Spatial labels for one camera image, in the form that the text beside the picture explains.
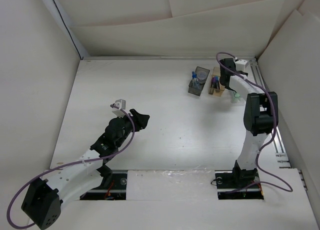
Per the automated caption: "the purple cap black marker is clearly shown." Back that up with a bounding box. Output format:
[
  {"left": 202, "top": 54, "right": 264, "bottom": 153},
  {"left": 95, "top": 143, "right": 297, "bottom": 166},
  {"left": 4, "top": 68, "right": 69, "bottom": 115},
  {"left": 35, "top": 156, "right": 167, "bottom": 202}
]
[{"left": 210, "top": 76, "right": 217, "bottom": 89}]

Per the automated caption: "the clear transparent container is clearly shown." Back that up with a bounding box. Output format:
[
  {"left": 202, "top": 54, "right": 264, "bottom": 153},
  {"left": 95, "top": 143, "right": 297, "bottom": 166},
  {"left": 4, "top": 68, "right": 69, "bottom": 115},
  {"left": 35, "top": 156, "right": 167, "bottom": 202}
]
[{"left": 228, "top": 90, "right": 246, "bottom": 106}]

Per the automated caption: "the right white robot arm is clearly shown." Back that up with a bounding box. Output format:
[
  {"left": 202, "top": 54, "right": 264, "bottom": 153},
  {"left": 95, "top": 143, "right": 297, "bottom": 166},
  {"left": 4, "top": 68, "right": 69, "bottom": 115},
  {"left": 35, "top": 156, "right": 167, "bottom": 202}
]
[{"left": 216, "top": 58, "right": 279, "bottom": 189}]

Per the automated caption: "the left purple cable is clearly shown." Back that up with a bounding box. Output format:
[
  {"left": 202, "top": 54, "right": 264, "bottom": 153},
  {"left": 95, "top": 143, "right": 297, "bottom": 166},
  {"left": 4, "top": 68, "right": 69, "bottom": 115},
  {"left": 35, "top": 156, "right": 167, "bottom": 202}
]
[{"left": 5, "top": 103, "right": 136, "bottom": 227}]

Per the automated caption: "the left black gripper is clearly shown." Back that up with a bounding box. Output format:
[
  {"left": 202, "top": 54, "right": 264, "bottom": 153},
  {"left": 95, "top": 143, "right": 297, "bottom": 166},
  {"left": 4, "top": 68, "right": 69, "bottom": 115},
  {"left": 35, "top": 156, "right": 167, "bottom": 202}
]
[{"left": 115, "top": 109, "right": 148, "bottom": 147}]

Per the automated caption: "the clear tape dispenser roll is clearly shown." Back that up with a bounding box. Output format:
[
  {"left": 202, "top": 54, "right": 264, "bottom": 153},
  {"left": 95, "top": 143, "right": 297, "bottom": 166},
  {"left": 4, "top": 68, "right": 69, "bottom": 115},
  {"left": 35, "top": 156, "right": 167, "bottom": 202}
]
[{"left": 196, "top": 70, "right": 208, "bottom": 84}]

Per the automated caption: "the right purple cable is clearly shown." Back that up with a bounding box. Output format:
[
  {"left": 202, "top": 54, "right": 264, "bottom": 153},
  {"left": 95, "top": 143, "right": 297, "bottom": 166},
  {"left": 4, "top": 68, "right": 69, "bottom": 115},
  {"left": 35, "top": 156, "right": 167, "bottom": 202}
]
[{"left": 215, "top": 51, "right": 294, "bottom": 193}]

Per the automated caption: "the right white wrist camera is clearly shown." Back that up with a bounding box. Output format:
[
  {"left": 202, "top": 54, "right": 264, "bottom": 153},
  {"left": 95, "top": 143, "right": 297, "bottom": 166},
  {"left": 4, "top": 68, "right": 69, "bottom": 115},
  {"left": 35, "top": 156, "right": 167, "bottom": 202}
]
[{"left": 235, "top": 59, "right": 250, "bottom": 72}]

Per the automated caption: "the aluminium rail right side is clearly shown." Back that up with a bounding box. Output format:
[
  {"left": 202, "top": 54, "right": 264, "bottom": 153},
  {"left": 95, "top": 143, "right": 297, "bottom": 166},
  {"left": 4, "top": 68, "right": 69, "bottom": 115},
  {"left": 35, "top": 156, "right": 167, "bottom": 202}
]
[{"left": 248, "top": 59, "right": 308, "bottom": 190}]

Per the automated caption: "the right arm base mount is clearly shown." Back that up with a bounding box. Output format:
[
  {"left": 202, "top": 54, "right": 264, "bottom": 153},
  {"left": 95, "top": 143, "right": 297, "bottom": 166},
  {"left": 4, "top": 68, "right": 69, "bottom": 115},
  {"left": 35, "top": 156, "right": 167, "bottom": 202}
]
[{"left": 211, "top": 171, "right": 264, "bottom": 200}]

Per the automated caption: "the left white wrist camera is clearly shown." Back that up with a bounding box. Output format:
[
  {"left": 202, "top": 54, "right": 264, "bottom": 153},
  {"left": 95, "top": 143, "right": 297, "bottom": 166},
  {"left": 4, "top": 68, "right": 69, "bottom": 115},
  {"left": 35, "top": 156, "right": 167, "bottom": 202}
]
[{"left": 111, "top": 99, "right": 126, "bottom": 118}]

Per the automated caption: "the orange transparent container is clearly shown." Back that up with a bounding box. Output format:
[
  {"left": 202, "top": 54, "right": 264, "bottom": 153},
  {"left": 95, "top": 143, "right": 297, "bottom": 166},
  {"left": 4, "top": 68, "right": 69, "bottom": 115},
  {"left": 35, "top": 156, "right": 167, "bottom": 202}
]
[{"left": 208, "top": 67, "right": 225, "bottom": 97}]

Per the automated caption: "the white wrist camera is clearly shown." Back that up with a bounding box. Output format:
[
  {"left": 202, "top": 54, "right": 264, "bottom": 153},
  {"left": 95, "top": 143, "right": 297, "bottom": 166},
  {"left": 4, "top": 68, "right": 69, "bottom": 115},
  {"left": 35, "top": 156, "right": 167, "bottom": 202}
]
[
  {"left": 111, "top": 99, "right": 126, "bottom": 118},
  {"left": 235, "top": 59, "right": 250, "bottom": 72}
]

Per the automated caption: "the blue cap black marker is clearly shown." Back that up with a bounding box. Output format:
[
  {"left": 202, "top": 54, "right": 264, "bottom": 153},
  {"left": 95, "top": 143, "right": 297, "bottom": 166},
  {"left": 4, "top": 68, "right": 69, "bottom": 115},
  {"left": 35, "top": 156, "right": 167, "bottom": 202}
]
[{"left": 215, "top": 76, "right": 220, "bottom": 91}]

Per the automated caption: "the purple cable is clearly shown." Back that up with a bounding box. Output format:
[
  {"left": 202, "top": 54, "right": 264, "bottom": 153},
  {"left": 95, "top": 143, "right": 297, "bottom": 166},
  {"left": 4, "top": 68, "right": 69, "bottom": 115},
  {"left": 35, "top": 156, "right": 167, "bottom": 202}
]
[
  {"left": 5, "top": 103, "right": 136, "bottom": 227},
  {"left": 215, "top": 51, "right": 294, "bottom": 193}
]

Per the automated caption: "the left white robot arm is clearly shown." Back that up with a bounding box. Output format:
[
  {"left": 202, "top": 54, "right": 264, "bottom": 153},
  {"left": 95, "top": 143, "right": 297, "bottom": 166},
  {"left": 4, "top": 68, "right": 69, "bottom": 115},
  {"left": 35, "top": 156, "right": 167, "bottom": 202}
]
[{"left": 21, "top": 109, "right": 150, "bottom": 229}]

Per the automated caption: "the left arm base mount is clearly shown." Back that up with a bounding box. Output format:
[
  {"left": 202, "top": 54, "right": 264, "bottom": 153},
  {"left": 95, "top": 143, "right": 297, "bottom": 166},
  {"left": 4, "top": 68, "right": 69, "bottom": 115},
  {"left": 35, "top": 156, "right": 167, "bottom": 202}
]
[{"left": 80, "top": 170, "right": 128, "bottom": 201}]

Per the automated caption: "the blue cap glue bottle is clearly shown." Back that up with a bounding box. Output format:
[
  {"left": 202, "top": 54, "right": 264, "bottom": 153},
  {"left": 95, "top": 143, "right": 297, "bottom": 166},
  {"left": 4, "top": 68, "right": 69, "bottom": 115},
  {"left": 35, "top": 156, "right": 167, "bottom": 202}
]
[{"left": 192, "top": 71, "right": 200, "bottom": 89}]

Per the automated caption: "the dark grey transparent container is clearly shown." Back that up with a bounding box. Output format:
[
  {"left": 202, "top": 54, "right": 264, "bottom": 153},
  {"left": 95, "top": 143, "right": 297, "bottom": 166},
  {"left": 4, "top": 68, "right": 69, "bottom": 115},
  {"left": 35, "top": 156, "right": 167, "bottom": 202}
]
[{"left": 188, "top": 66, "right": 210, "bottom": 96}]

